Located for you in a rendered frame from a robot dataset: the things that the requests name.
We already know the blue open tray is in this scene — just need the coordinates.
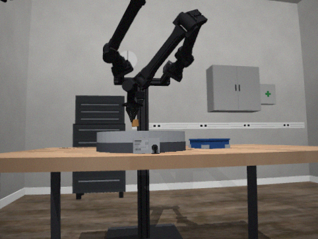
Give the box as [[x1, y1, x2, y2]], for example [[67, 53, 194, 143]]
[[189, 139, 230, 149]]

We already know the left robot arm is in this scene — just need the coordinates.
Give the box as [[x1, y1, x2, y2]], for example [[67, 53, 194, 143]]
[[122, 9, 208, 104]]

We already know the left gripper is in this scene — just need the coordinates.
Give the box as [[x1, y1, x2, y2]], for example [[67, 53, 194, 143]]
[[122, 102, 143, 122]]

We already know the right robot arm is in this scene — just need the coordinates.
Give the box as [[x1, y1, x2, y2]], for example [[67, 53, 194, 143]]
[[103, 0, 146, 76]]

